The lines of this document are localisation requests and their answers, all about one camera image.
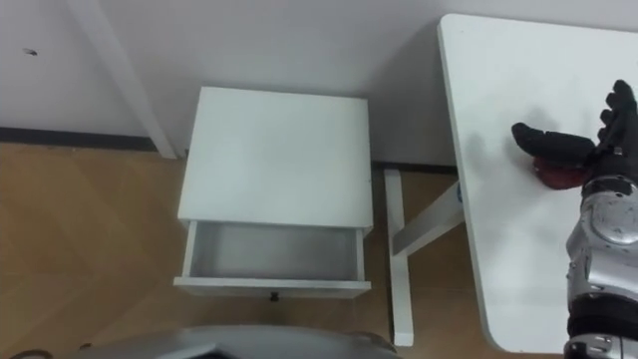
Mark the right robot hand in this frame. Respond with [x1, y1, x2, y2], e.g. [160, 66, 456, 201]
[510, 79, 638, 184]

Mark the red soft toy fruit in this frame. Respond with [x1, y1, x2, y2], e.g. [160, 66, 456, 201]
[530, 156, 589, 191]

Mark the white desk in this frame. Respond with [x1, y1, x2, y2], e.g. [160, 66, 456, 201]
[383, 13, 638, 355]

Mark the white bedside cabinet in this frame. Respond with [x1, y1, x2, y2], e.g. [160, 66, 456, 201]
[176, 86, 375, 235]

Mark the open white cabinet drawer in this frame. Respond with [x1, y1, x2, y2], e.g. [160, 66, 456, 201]
[172, 220, 373, 303]

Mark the white slanted wall post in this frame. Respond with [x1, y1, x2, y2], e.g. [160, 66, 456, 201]
[67, 0, 178, 161]

